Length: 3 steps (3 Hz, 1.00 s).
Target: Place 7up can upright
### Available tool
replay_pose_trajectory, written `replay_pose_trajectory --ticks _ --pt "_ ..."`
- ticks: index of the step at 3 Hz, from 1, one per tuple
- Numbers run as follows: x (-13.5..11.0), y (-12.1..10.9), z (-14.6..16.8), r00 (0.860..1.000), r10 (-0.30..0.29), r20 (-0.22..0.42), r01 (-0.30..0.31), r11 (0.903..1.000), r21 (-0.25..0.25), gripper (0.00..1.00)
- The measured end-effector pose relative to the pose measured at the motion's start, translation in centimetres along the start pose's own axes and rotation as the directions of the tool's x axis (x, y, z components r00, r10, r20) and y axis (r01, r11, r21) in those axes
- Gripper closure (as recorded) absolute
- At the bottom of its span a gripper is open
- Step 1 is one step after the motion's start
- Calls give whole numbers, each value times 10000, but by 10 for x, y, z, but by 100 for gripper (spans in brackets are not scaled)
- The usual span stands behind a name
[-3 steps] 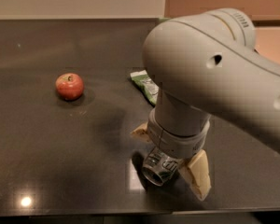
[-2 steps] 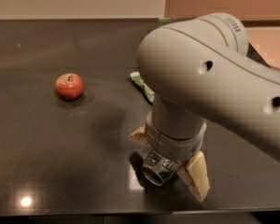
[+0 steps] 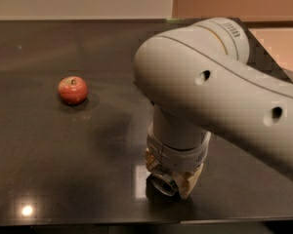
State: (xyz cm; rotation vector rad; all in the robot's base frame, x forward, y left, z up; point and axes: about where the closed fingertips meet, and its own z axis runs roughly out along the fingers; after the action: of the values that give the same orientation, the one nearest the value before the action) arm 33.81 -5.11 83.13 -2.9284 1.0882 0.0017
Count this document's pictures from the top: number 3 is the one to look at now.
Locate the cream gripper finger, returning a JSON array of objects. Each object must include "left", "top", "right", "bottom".
[
  {"left": 145, "top": 149, "right": 159, "bottom": 173},
  {"left": 174, "top": 164, "right": 203, "bottom": 199}
]

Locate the green white 7up can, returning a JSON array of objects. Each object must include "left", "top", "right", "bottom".
[{"left": 149, "top": 167, "right": 179, "bottom": 197}]

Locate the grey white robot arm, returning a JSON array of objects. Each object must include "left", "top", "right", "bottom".
[{"left": 133, "top": 18, "right": 293, "bottom": 198}]

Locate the red apple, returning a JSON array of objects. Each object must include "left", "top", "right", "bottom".
[{"left": 58, "top": 76, "right": 88, "bottom": 105}]

